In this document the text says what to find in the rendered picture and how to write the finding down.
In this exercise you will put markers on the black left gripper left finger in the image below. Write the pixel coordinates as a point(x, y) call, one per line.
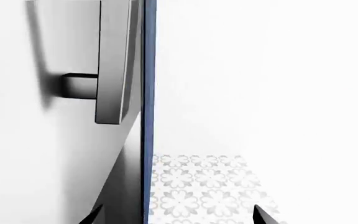
point(94, 216)

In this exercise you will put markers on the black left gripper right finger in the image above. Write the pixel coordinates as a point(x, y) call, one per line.
point(262, 217)

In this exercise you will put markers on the white cabinet door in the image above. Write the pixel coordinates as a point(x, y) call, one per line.
point(17, 149)

